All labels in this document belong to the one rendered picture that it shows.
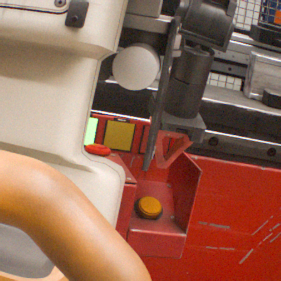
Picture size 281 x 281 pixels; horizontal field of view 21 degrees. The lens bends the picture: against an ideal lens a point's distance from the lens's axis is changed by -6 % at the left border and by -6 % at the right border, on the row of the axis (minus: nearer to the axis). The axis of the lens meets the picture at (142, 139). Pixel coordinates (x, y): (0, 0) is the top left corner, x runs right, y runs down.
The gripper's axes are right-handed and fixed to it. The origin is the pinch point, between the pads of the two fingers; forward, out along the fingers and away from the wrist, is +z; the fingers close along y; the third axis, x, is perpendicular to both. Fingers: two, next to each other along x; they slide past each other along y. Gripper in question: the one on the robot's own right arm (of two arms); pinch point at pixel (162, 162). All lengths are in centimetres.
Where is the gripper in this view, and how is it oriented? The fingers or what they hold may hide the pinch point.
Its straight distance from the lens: 121.5
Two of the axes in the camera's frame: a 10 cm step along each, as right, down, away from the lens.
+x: -9.6, -1.4, -2.6
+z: -2.4, 8.7, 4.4
